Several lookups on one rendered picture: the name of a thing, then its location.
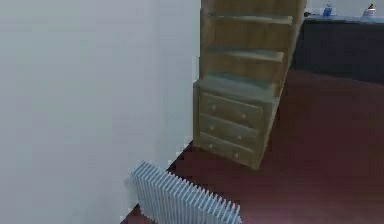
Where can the dark kitchen counter cabinet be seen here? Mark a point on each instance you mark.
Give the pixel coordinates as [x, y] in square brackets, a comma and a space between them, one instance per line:
[340, 50]

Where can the wooden shelf dresser with drawers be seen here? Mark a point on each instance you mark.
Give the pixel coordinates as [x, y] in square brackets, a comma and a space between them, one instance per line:
[233, 110]

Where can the white ribbed radiator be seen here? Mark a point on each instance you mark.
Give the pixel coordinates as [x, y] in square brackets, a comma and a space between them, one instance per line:
[180, 200]

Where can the small black object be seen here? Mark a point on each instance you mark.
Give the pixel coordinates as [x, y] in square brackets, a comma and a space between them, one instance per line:
[307, 14]

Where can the blue cup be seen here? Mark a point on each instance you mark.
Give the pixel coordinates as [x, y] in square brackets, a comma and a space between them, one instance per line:
[327, 11]

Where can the grey kettle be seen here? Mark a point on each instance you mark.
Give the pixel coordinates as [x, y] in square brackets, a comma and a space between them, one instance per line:
[369, 11]

